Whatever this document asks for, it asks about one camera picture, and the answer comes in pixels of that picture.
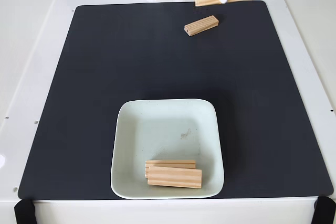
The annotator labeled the pale green square plate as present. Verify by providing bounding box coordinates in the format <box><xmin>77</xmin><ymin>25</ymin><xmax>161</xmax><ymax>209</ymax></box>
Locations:
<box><xmin>110</xmin><ymin>99</ymin><xmax>225</xmax><ymax>200</ymax></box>

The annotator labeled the black table mat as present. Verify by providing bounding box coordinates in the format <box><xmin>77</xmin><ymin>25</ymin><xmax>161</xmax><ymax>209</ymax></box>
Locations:
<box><xmin>17</xmin><ymin>0</ymin><xmax>334</xmax><ymax>200</ymax></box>

